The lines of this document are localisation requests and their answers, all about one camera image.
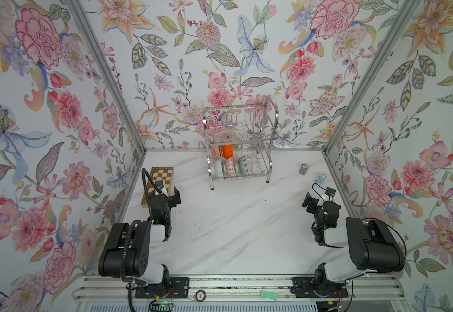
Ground small grey can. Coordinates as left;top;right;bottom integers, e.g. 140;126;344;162
299;163;309;175

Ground small blue can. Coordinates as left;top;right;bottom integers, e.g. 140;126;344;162
314;172;327;186

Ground black white patterned bowl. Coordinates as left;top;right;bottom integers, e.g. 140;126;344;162
211;146;222;161

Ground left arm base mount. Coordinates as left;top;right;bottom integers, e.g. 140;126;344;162
134;278;190;299

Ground pale green ceramic bowl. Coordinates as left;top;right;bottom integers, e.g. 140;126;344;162
213;159;225;179

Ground blue geometric patterned bowl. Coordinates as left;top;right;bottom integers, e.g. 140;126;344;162
225;157;237;178

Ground round black ring knob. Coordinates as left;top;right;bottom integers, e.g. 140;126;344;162
195;289;206;302

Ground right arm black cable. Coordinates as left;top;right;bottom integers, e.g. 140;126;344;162
311;182;407;258

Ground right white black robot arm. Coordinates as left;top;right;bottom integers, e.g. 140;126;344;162
302;188;406;297

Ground wooden chessboard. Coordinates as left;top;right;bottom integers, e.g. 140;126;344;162
141;166;174;208

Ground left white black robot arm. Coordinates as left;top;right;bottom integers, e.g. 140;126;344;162
98;188;181;286

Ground dark floral ceramic bowl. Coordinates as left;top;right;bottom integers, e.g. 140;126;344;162
238;156;249;176

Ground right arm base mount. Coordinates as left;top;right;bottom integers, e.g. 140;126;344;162
290;276;349;298

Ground chrome two-tier dish rack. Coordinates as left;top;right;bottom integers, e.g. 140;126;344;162
200;96;279;190

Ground orange plastic bowl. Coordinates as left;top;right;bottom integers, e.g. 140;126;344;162
221;144;234;159

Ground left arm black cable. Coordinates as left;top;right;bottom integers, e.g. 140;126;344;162
120;168;165;282

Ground aluminium front rail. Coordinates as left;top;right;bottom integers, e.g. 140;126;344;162
171;274;405;302

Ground green connector block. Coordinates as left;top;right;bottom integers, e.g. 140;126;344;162
260;290;278;301

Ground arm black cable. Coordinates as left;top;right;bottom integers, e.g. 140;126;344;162
120;168;165;282
311;182;407;258

